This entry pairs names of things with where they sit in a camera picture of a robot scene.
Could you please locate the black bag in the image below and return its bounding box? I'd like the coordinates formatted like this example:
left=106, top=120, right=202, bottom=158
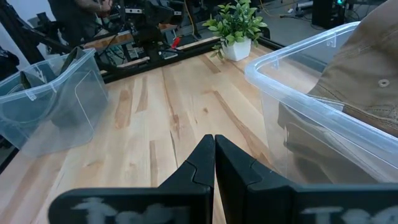
left=0, top=46, right=20, bottom=82

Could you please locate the grey cap in bin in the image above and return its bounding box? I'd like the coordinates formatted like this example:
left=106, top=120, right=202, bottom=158
left=276, top=102, right=377, bottom=184

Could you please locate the green plant in white pot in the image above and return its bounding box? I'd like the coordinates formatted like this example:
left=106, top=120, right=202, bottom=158
left=201, top=0, right=269, bottom=62

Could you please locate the person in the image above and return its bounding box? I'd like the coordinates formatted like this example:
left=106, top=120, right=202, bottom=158
left=48, top=0, right=113, bottom=47

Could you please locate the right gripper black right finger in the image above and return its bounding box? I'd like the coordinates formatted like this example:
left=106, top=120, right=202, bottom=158
left=215, top=134, right=398, bottom=224

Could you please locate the clear plastic bin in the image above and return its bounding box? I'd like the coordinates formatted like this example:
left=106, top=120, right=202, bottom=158
left=0, top=48, right=109, bottom=158
left=244, top=21, right=398, bottom=185
left=58, top=46, right=86, bottom=77

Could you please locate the black computer tower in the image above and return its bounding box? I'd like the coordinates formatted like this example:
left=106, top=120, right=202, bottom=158
left=312, top=0, right=347, bottom=30

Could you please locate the wooden workbench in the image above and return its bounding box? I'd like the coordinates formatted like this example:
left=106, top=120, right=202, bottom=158
left=83, top=23, right=178, bottom=51

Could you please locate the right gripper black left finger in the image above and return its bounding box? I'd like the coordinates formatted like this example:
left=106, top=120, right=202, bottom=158
left=48, top=134, right=216, bottom=224

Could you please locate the large tan cotton hat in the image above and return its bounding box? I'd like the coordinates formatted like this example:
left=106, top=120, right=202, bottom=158
left=307, top=0, right=398, bottom=138

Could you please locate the yellow cable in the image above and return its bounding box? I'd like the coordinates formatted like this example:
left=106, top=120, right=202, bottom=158
left=183, top=0, right=195, bottom=35

